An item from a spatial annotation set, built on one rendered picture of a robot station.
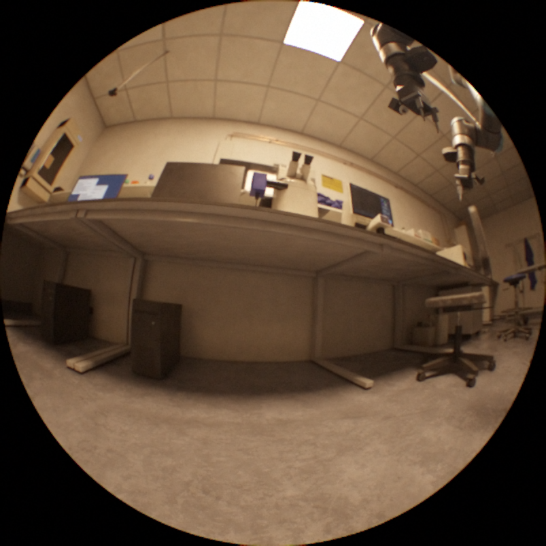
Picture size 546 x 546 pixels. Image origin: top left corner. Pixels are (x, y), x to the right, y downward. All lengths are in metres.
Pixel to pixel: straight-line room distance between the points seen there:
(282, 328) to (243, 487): 1.23
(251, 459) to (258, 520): 0.20
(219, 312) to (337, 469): 1.23
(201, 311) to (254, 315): 0.40
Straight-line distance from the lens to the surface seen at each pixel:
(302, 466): 0.57
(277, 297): 1.48
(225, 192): 1.12
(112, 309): 1.73
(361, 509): 0.50
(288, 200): 0.80
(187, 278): 1.47
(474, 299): 1.16
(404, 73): 0.50
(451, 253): 2.79
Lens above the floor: 0.41
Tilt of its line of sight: 11 degrees up
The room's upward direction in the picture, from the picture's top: 3 degrees clockwise
